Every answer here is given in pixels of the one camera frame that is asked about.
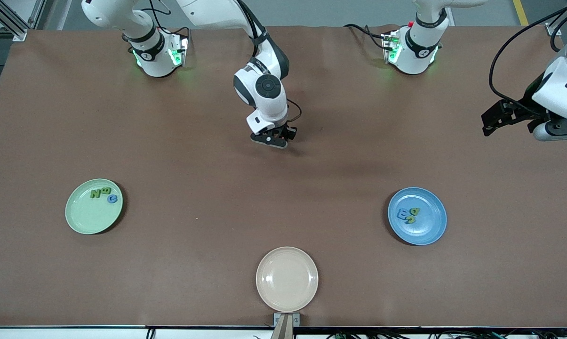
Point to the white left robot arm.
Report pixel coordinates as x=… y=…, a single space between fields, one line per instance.
x=415 y=52

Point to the blue plate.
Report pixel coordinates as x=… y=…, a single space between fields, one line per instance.
x=429 y=230

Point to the blue foam letter m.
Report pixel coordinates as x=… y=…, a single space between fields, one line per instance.
x=402 y=214

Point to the metal table edge bracket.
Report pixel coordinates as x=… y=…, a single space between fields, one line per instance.
x=286 y=325

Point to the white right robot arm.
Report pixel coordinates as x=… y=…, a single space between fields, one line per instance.
x=274 y=108

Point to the green plate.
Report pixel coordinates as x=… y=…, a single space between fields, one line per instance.
x=90 y=216

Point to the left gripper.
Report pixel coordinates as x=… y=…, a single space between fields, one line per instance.
x=523 y=107

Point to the beige plate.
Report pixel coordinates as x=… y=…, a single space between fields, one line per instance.
x=287 y=279

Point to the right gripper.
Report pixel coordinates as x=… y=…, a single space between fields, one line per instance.
x=289 y=131

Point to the brown table cover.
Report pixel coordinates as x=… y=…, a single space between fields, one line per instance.
x=358 y=282

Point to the green foam letter n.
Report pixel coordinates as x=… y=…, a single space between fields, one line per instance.
x=409 y=220
x=95 y=193

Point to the blue foam letter C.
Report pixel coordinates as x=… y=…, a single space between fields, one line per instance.
x=109 y=199

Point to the table edge rail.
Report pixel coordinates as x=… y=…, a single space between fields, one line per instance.
x=123 y=332

